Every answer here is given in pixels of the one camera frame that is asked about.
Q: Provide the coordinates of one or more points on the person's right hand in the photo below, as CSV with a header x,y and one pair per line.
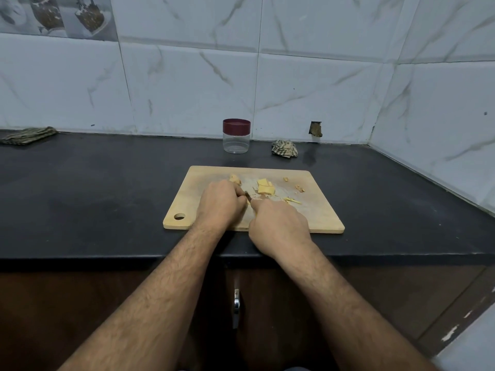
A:
x,y
280,228

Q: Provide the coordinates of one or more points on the person's left hand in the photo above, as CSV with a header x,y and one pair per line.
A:
x,y
220,204

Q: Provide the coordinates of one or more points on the pile of ginger strips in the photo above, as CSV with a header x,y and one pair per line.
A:
x,y
289,201

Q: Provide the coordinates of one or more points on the small ginger end piece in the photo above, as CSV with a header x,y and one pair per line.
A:
x,y
234,179

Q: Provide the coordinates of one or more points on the wooden cutting board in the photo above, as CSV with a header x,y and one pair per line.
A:
x,y
182,204

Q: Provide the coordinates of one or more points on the pile of yellow ginger slices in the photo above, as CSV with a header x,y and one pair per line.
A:
x,y
265,187

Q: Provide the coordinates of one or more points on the clear jar maroon lid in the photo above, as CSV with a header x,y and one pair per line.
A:
x,y
237,145

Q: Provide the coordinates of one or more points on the person's left forearm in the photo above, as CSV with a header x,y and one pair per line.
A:
x,y
139,309

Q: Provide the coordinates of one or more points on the person's right forearm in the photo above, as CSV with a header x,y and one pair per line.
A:
x,y
363,317

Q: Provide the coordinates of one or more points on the small ginger peel scraps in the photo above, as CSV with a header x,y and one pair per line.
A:
x,y
295,186

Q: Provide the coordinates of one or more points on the person's blue clothing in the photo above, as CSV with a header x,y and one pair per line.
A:
x,y
296,368

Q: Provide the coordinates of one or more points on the black countertop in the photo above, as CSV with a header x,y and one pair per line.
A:
x,y
77,197

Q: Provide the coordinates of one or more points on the crumpled patterned cloth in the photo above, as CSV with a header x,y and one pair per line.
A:
x,y
284,149

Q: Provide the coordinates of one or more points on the brown wooden cabinet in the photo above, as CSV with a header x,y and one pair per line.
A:
x,y
77,320

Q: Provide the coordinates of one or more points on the folded green cloth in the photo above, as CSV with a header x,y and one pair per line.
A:
x,y
28,136

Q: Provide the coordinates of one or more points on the decorative picture tiles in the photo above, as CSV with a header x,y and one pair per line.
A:
x,y
58,15

